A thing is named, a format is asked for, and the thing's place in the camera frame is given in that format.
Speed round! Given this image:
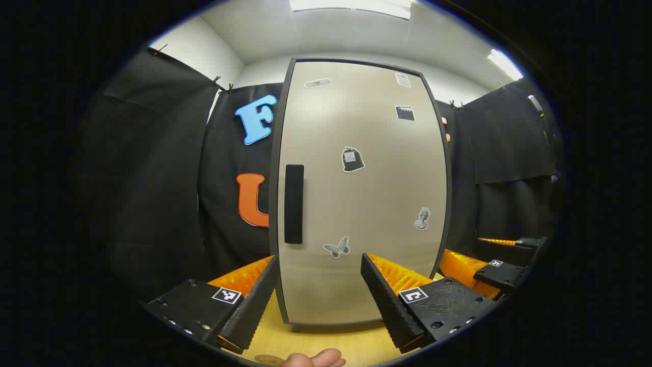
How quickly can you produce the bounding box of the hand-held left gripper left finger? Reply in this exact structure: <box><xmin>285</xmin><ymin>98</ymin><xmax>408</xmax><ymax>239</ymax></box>
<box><xmin>144</xmin><ymin>255</ymin><xmax>280</xmax><ymax>355</ymax></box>

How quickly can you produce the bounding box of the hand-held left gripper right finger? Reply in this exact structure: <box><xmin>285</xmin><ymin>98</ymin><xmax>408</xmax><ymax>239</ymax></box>
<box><xmin>361</xmin><ymin>252</ymin><xmax>497</xmax><ymax>353</ymax></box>

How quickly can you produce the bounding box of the beige cabinet door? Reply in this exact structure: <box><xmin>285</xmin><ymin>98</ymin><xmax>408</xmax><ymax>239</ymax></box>
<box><xmin>278</xmin><ymin>61</ymin><xmax>451</xmax><ymax>324</ymax></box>

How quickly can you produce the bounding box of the black cabinet door handle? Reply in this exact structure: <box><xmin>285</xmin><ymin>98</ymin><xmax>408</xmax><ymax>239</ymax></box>
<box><xmin>284</xmin><ymin>164</ymin><xmax>305</xmax><ymax>245</ymax></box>

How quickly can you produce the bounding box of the dark grey cabinet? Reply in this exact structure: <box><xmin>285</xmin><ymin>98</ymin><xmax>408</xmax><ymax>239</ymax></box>
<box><xmin>268</xmin><ymin>57</ymin><xmax>455</xmax><ymax>327</ymax></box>

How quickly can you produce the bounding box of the small ceiling light panel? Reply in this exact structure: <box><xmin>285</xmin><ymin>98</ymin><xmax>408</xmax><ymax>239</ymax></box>
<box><xmin>487</xmin><ymin>49</ymin><xmax>524</xmax><ymax>81</ymax></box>

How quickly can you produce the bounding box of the black backdrop cloth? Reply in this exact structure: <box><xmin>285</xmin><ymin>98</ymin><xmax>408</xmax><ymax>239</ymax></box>
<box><xmin>76</xmin><ymin>47</ymin><xmax>561</xmax><ymax>301</ymax></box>

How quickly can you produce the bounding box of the long ceiling light panel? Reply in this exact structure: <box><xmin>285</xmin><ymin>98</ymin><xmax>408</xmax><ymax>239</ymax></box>
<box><xmin>289</xmin><ymin>0</ymin><xmax>412</xmax><ymax>20</ymax></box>

